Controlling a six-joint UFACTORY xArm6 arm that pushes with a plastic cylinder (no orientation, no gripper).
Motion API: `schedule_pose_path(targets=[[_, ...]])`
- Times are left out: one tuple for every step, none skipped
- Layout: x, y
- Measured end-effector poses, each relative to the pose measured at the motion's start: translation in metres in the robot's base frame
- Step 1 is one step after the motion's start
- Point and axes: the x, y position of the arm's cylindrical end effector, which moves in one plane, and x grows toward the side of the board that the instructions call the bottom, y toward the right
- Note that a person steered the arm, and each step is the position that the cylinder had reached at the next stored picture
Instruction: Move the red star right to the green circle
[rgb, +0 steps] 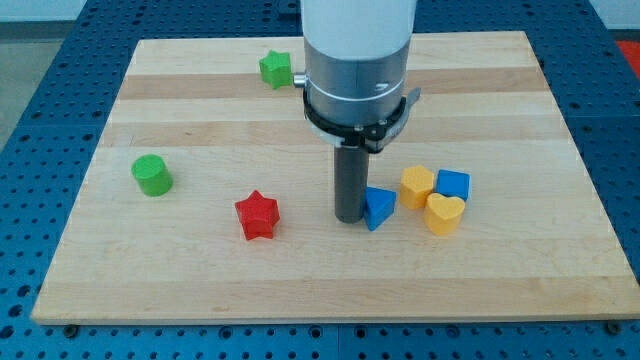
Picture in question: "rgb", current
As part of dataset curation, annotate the blue triangle block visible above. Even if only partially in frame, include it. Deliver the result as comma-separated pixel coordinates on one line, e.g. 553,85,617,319
364,187,397,231

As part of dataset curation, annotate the green cylinder block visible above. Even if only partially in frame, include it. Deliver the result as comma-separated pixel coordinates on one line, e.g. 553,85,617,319
131,154,173,197

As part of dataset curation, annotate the red star block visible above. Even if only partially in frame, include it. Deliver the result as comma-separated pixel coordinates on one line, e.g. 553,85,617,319
235,190,280,241

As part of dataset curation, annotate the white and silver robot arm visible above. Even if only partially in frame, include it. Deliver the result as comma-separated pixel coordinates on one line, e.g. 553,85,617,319
300,0,417,127

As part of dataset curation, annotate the green star block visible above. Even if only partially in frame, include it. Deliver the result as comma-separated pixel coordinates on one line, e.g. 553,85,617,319
259,50,293,89

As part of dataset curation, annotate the yellow heart block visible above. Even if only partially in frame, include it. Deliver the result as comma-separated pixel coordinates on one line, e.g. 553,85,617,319
423,193,466,236

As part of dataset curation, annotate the yellow hexagon block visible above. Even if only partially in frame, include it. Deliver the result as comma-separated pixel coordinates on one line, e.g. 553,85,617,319
399,165,435,210

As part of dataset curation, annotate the light wooden board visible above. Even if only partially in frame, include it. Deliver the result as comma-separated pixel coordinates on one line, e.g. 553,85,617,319
31,31,639,325

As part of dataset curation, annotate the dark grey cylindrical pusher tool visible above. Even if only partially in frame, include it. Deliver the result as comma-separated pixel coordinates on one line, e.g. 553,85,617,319
334,147,369,224

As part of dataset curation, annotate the blue cube block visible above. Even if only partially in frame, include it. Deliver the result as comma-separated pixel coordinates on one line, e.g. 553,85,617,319
435,169,471,201

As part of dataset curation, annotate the black clamp ring with lever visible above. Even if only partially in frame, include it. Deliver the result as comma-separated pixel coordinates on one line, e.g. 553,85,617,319
301,87,422,155

